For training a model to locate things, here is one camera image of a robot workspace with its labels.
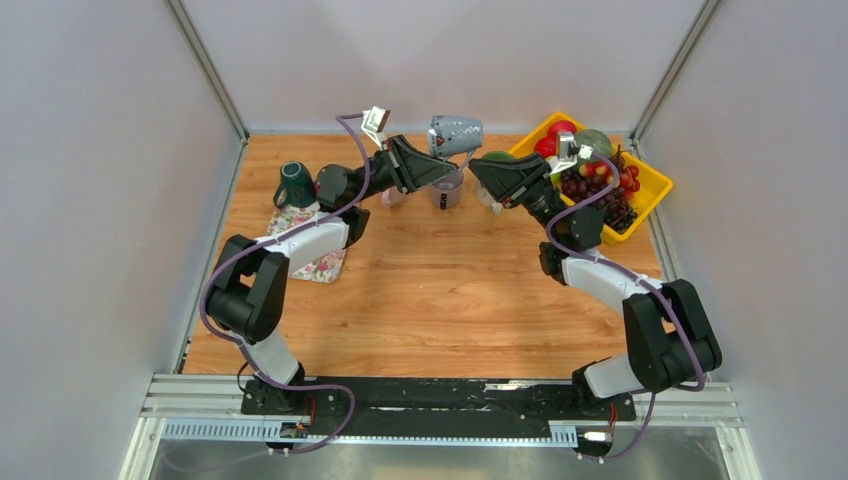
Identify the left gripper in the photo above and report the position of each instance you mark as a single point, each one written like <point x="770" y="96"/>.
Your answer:
<point x="410" y="169"/>

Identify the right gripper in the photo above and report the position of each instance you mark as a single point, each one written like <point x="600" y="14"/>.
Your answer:
<point x="513" y="181"/>

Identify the pink faceted mug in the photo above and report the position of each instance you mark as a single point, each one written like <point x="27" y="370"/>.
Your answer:
<point x="392" y="197"/>

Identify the mauve mug black handle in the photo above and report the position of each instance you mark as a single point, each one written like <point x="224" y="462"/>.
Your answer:
<point x="446" y="192"/>

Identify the grey blue mug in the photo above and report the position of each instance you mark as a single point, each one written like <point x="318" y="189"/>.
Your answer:
<point x="456" y="136"/>

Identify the dark green mug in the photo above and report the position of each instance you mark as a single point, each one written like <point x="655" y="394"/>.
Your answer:
<point x="296" y="187"/>

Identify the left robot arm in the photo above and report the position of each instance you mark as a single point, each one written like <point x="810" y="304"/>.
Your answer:
<point x="243" y="300"/>

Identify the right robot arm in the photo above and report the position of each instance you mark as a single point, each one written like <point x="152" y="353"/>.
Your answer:
<point x="669" y="339"/>

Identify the red apple lower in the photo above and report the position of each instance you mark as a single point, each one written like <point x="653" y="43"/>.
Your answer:
<point x="547" y="147"/>

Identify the red apple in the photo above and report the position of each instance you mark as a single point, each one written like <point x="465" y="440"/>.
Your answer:
<point x="547" y="147"/>
<point x="561" y="126"/>

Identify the red apple upper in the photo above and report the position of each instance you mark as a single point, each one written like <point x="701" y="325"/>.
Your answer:
<point x="561" y="126"/>

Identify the green melon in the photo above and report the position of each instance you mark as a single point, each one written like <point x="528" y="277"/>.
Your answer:
<point x="597" y="140"/>

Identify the dark purple grape bunch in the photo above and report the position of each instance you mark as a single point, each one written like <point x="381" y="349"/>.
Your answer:
<point x="619" y="213"/>

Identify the floral serving tray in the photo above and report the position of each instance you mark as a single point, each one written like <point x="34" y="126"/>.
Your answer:
<point x="325" y="269"/>

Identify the yellow plastic bin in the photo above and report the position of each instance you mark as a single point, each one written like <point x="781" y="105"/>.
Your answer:
<point x="644" y="185"/>

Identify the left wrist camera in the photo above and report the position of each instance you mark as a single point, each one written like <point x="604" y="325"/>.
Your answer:
<point x="373" y="124"/>

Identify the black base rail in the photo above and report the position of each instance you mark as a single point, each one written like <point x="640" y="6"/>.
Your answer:
<point x="433" y="407"/>

